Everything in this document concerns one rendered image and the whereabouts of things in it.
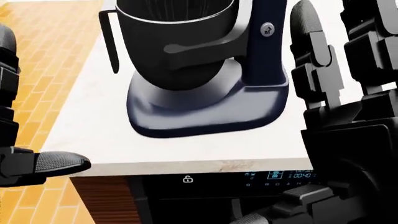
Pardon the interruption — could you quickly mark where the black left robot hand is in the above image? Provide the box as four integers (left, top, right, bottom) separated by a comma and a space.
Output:
0, 22, 92, 188

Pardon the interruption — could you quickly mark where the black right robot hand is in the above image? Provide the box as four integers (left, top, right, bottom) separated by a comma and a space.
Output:
229, 0, 398, 224

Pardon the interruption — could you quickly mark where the navy blue stand mixer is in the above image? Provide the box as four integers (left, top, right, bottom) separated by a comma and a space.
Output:
126, 0, 290, 139

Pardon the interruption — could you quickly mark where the brown wooden cabinet panel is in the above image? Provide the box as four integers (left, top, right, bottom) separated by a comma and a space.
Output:
70, 175, 138, 224

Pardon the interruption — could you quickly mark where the black metal mixing bowl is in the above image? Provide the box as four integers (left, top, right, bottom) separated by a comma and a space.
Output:
98, 0, 247, 92

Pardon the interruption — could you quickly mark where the black built-in dishwasher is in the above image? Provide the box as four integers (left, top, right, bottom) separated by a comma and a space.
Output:
126, 170, 315, 224

